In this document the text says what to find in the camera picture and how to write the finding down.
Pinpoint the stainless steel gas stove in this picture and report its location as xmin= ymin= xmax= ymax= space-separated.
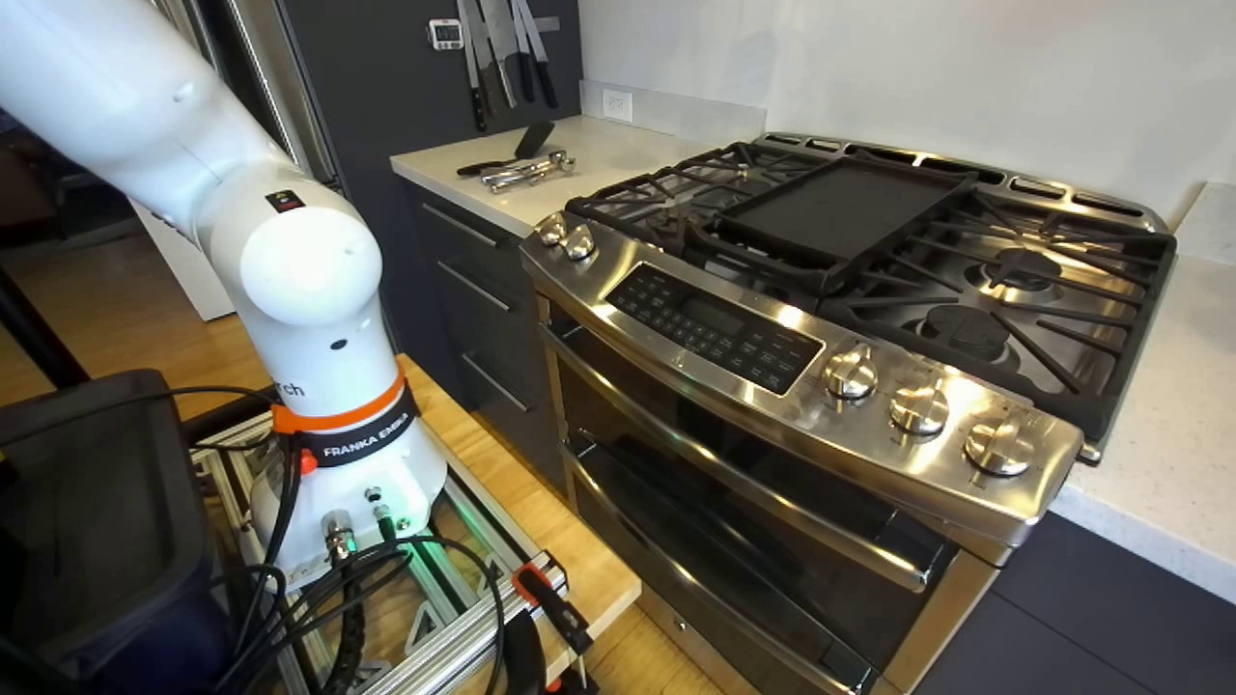
xmin=524 ymin=134 xmax=1176 ymax=695

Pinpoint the right metal ice cream scoop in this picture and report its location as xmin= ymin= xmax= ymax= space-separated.
xmin=497 ymin=148 xmax=577 ymax=178

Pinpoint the black cable bundle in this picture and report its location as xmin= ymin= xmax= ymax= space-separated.
xmin=190 ymin=421 xmax=611 ymax=695

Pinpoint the black spatula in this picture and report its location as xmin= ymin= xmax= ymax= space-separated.
xmin=455 ymin=121 xmax=551 ymax=178

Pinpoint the metal ice cream scoop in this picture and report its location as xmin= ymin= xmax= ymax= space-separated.
xmin=478 ymin=157 xmax=573 ymax=193
xmin=497 ymin=148 xmax=577 ymax=178

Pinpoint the dark lower drawer cabinet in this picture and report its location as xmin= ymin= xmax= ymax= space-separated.
xmin=406 ymin=187 xmax=568 ymax=492

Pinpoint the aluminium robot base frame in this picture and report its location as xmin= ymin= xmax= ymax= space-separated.
xmin=192 ymin=416 xmax=598 ymax=695

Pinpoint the white wall outlet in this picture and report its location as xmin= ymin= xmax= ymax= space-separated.
xmin=602 ymin=90 xmax=634 ymax=124

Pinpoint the black cast iron griddle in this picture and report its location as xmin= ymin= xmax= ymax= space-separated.
xmin=720 ymin=161 xmax=963 ymax=270

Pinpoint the dark tall cabinet panel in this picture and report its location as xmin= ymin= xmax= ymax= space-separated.
xmin=223 ymin=0 xmax=585 ymax=362

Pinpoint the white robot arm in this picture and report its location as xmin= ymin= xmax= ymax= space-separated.
xmin=0 ymin=0 xmax=445 ymax=582

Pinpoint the magnetic knife rack with knives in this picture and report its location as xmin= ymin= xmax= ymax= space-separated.
xmin=430 ymin=0 xmax=560 ymax=131

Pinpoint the black box on cart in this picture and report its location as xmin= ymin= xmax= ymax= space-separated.
xmin=0 ymin=370 xmax=235 ymax=695

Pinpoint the left metal ice cream scoop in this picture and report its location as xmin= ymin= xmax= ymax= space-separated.
xmin=478 ymin=157 xmax=573 ymax=193

